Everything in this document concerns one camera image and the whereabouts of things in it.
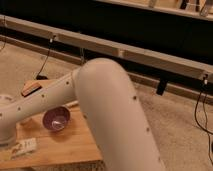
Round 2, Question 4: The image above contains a wooden black brush block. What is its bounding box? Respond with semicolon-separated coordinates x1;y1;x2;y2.
21;82;42;97

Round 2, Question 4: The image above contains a black cable right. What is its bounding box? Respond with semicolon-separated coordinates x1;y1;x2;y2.
194;73;213;158

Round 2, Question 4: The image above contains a wooden table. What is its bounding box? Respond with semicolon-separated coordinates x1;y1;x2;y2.
0;78;104;170

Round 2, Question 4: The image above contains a purple ceramic bowl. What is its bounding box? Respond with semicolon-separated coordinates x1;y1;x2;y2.
42;106;70;131

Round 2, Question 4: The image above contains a long metal rail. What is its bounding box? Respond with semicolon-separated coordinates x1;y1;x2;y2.
0;14;213;81

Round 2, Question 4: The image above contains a white labelled bottle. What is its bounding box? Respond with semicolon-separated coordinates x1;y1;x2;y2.
11;138;37;158

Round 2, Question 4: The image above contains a black cable with plug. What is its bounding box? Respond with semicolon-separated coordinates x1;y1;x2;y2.
35;34;57;81

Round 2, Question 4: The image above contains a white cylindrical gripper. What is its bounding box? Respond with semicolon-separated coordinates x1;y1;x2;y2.
0;124;17;146

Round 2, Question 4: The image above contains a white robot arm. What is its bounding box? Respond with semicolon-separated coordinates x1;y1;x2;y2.
0;58;166;171

